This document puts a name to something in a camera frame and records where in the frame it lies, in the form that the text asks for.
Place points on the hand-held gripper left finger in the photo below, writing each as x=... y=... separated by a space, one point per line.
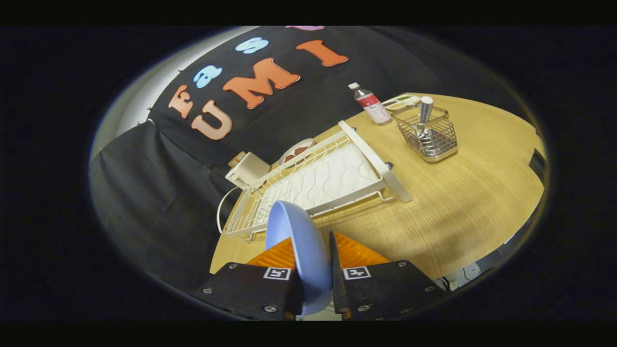
x=250 y=289

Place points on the black backdrop cloth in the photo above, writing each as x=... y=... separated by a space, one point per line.
x=159 y=193

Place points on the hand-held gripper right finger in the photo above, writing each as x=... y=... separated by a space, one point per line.
x=337 y=274

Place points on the toast slices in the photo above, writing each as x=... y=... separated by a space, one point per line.
x=237 y=159

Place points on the white dish rack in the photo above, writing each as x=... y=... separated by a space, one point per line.
x=332 y=176

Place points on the silver spoon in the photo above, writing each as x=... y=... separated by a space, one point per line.
x=425 y=111

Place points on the clear plastic bottle red label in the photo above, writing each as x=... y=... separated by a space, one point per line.
x=373 y=107

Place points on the beige plate with food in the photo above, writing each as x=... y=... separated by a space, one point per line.
x=289 y=150

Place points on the brown food pieces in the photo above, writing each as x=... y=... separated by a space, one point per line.
x=299 y=152

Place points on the white toaster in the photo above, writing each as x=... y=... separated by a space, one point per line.
x=251 y=169

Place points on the small dark block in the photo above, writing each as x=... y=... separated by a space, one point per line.
x=537 y=164

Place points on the white divided condiment tray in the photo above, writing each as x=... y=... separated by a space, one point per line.
x=402 y=101

